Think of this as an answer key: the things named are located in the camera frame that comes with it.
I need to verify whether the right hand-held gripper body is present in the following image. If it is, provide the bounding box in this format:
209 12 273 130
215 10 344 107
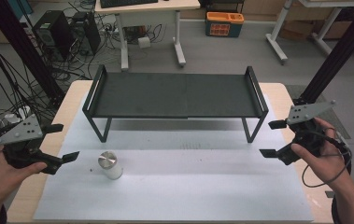
286 99 337 157

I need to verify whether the white power strip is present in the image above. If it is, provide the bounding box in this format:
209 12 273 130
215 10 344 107
2 105 32 125

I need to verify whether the black computer tower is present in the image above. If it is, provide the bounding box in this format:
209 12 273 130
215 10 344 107
31 9 74 63
69 11 102 57

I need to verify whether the orange and blue toolbox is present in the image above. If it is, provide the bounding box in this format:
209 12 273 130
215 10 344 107
205 11 246 38

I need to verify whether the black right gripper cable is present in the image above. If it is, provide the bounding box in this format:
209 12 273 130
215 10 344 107
301 126 353 189

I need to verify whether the bundle of black floor cables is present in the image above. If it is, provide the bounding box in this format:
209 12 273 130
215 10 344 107
0 6 126 132

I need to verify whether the white power adapter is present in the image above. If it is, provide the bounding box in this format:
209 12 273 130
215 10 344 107
137 35 151 49

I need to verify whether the white desk with wooden top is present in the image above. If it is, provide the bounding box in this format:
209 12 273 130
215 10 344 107
93 0 202 72

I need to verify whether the person's left hand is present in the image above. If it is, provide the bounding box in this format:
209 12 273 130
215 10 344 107
0 149 49 203

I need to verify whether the black keyboard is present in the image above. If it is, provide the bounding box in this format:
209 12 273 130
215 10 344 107
99 0 160 9

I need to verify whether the person's right hand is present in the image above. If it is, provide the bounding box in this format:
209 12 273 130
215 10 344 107
290 117 354 192

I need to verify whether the black metal shelf rack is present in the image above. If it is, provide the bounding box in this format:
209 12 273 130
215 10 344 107
81 63 270 145

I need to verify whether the white foam mat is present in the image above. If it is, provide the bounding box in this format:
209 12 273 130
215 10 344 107
33 90 315 223

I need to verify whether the white desk with white legs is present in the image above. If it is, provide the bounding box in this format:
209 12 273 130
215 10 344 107
264 0 354 65

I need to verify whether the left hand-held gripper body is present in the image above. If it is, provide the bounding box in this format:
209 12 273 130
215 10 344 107
0 114 47 171

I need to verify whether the brown cardboard box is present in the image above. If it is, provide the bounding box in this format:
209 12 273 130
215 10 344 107
278 6 353 41

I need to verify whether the black metal frame post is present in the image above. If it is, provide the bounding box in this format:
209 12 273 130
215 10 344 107
0 0 66 110
291 0 354 107

